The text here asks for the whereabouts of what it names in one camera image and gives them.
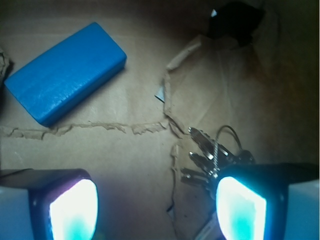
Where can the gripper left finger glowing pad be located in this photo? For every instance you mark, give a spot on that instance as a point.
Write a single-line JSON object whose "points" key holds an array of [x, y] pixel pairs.
{"points": [[47, 204]]}

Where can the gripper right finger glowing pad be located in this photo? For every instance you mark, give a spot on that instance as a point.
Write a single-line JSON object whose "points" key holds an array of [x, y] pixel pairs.
{"points": [[269, 201]]}

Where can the silver key bunch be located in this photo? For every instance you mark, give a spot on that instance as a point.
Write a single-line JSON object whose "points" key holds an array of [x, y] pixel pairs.
{"points": [[214, 158]]}

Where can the blue rectangular block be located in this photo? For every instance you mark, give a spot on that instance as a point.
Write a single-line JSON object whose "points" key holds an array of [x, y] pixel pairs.
{"points": [[56, 81]]}

